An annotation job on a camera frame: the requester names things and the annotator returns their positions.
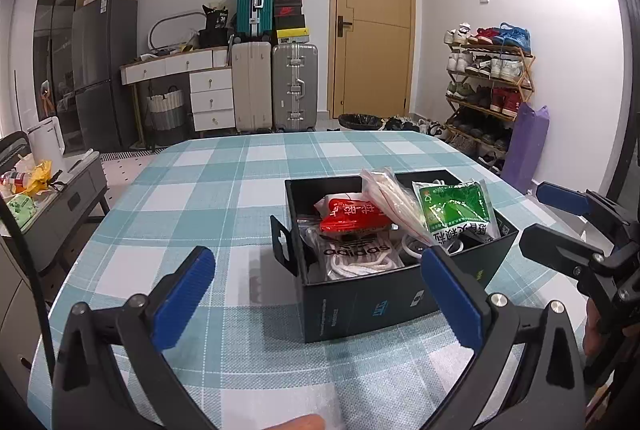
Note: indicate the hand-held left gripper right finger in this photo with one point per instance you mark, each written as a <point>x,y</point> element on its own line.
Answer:
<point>450,300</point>

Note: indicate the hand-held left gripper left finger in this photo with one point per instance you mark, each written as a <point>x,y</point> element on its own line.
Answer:
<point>185,295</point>

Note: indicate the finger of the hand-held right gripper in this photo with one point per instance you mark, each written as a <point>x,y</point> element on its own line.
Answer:
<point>555,250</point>
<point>560,197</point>

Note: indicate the green white medicine packet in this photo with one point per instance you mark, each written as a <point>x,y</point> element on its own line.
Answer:
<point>450,210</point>

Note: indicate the black cardboard box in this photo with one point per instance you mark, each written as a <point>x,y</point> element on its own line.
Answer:
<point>360,305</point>

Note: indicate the black print shoelace bag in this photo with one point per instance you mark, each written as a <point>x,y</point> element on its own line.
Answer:
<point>355,252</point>

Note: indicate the bag of cream shoelaces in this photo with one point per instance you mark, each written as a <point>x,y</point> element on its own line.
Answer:
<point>395,200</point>

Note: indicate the red packet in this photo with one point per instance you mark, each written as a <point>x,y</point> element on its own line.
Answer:
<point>350,215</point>

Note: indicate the person's right hand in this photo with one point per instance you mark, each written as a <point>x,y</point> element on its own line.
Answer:
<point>593,335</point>

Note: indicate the person's left hand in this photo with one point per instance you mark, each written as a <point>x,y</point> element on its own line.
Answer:
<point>300,423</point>

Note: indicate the purple bag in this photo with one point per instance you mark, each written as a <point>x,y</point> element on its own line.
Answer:
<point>527,145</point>

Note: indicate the checked teal tablecloth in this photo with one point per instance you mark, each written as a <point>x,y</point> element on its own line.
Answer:
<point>200,190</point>

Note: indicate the wooden shoe rack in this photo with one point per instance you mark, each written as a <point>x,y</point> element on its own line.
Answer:
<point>487,95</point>

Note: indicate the grey side cabinet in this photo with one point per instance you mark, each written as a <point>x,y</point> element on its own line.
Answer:
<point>75,195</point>

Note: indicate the shoes on floor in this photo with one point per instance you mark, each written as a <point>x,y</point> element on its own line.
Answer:
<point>415,125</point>

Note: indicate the grey white laundry basket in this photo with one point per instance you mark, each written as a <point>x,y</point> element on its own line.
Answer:
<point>165,115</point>

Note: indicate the green snack packet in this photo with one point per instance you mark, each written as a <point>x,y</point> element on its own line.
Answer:
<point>22,210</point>

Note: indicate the yellow plastic bag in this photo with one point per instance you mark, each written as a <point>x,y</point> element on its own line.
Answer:
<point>37,175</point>

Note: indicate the black trash bin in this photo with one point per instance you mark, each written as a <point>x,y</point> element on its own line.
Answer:
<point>357,121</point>

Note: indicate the white appliance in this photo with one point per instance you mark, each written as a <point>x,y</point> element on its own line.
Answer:
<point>47,143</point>

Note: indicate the white drawer desk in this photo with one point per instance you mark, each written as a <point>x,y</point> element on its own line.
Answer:
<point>210,85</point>

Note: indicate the beige suitcase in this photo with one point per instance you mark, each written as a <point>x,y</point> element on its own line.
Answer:
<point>252,85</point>

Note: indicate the silver suitcase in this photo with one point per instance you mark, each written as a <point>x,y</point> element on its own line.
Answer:
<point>295,85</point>

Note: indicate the grey refrigerator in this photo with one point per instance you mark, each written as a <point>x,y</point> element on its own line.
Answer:
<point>105,70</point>

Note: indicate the wooden door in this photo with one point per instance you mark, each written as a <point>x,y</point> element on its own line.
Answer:
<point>372,20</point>

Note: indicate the oval hoop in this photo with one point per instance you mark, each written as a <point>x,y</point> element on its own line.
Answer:
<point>160,23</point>

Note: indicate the dark glass cabinet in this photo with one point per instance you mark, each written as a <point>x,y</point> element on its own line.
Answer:
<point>55,35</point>

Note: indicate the stack of shoe boxes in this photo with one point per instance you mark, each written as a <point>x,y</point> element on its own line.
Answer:
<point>290,15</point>

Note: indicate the teal suitcase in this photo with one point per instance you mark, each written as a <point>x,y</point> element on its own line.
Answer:
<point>255,3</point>

